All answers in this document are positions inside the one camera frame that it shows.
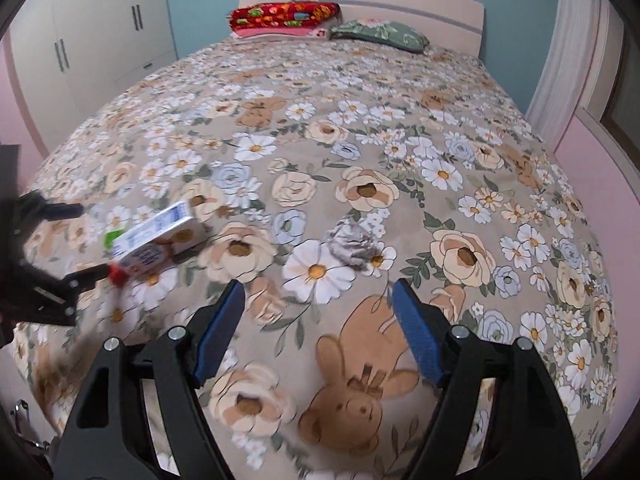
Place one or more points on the white blue carton box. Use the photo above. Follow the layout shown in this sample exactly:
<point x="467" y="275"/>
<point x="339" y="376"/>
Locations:
<point x="155" y="241"/>

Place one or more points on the white curtain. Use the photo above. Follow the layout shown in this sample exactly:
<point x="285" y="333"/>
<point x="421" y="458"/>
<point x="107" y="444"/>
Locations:
<point x="566" y="69"/>

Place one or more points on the green floral pillow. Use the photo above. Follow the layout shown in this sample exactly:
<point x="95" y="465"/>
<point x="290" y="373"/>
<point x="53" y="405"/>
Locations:
<point x="388" y="33"/>

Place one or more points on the beige wooden headboard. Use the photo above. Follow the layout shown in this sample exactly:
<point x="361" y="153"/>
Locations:
<point x="452" y="24"/>

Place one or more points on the grey paper ball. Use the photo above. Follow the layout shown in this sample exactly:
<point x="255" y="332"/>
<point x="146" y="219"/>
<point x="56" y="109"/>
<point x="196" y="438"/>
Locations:
<point x="350" y="243"/>

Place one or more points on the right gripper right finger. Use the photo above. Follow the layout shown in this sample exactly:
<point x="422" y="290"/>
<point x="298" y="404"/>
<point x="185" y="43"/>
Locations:
<point x="527" y="416"/>

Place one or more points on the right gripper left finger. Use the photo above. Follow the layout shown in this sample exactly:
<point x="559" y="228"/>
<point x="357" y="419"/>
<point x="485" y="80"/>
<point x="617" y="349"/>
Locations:
<point x="108" y="435"/>

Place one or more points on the white wardrobe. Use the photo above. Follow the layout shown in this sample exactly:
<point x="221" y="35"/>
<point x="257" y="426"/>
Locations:
<point x="73" y="56"/>

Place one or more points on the floral bed cover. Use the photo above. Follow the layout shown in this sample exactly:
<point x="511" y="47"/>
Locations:
<point x="272" y="145"/>

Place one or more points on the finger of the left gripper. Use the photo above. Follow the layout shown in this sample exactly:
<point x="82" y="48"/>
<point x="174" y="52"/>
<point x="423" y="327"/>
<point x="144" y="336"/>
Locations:
<point x="39" y="295"/>
<point x="34" y="207"/>

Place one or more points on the pink folded blanket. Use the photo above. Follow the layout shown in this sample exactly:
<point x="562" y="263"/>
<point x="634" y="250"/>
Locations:
<point x="277" y="33"/>

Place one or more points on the red patterned pillow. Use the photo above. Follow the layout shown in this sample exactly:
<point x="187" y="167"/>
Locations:
<point x="288" y="14"/>

